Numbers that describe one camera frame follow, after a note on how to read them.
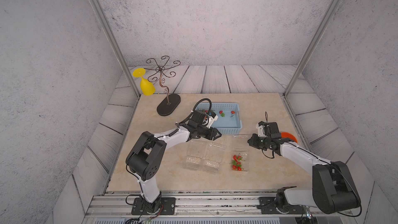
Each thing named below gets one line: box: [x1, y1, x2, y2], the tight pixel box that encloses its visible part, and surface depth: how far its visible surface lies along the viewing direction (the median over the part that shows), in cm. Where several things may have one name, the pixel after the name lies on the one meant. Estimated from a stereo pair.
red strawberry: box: [231, 154, 246, 172], surface depth 87 cm
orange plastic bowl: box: [280, 131, 298, 144], surface depth 95 cm
